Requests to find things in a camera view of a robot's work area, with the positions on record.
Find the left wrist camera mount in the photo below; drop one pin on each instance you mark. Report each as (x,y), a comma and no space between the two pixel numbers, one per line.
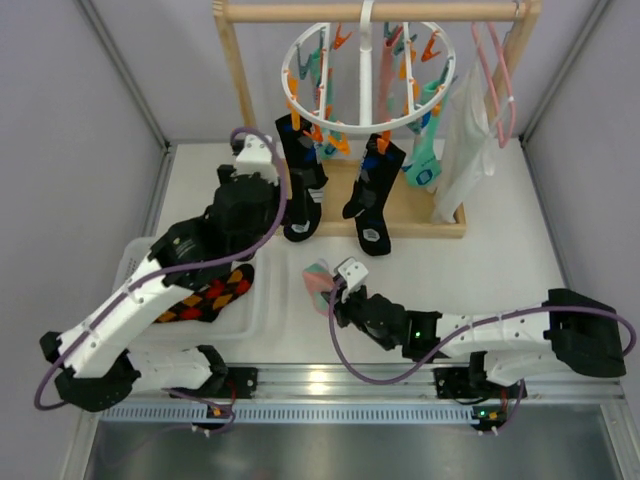
(255,158)

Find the white cloth garment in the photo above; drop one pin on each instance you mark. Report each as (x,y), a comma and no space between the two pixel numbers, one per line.
(467,133)

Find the perforated cable duct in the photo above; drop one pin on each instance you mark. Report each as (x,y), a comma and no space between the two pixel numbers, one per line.
(248,413)

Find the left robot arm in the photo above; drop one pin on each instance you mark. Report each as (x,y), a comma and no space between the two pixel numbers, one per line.
(93,366)

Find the pink wire hanger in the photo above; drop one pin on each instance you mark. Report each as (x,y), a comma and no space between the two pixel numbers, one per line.
(502,97)

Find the mint green sock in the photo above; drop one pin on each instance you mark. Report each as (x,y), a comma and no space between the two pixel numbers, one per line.
(326,142)
(423,167)

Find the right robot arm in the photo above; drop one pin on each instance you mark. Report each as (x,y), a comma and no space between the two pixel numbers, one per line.
(566,332)

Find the white round clip hanger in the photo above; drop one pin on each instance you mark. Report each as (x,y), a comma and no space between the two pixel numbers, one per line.
(299,90)

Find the pink sock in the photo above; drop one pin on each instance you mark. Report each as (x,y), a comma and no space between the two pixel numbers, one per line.
(318,281)
(386,76)

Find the white plastic basket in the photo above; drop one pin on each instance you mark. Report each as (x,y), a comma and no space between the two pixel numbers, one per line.
(236,322)

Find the black patterned sock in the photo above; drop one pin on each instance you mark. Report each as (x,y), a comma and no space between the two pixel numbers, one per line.
(307,178)
(376,176)

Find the pink sock front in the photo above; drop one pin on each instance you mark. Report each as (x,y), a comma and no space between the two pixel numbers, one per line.
(318,281)

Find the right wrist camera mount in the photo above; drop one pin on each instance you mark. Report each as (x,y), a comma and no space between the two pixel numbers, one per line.
(353,272)

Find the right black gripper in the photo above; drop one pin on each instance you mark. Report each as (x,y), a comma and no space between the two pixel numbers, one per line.
(341,304)

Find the black red argyle sock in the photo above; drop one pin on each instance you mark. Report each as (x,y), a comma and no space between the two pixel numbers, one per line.
(205,305)

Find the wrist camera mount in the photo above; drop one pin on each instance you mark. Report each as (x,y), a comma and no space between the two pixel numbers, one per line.
(255,158)
(353,272)

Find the pink sock rear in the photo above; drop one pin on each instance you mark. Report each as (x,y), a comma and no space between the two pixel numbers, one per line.
(386,76)

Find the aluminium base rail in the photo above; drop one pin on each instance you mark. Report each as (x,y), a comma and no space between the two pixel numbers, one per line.
(441,381)

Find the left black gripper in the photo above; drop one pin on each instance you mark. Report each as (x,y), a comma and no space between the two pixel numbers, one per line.
(282,182)

